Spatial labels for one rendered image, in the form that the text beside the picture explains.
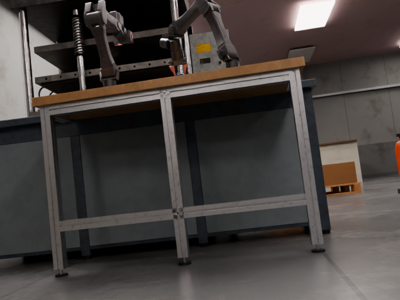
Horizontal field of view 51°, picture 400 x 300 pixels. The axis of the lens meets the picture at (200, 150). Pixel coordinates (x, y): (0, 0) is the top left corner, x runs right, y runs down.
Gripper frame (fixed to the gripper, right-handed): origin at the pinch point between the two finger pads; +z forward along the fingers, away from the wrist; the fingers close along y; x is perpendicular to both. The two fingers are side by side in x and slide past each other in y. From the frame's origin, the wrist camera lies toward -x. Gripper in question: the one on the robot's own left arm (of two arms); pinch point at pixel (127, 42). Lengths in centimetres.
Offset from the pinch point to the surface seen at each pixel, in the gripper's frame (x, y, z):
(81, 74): -7, 55, 63
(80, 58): -19, 55, 63
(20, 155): 60, 63, -14
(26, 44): -35, 94, 59
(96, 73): -7, 45, 68
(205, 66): -3, -36, 79
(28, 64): -19, 94, 59
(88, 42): -33, 50, 70
